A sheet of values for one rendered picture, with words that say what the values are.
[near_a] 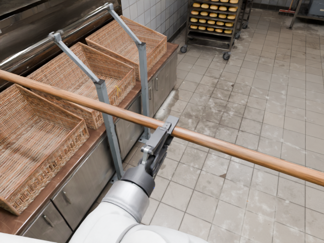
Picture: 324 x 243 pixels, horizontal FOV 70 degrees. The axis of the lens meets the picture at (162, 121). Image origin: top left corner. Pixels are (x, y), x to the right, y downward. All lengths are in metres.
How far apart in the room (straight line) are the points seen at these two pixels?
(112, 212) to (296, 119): 2.47
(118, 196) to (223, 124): 2.02
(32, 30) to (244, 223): 1.90
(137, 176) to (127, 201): 0.06
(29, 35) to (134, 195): 1.41
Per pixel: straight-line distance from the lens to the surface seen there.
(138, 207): 0.48
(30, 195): 1.33
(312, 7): 4.94
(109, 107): 0.70
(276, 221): 1.97
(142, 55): 1.65
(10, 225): 1.35
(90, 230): 0.45
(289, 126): 2.66
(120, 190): 0.48
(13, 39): 1.67
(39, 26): 1.78
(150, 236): 0.34
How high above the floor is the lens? 1.66
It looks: 44 degrees down
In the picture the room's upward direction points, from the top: straight up
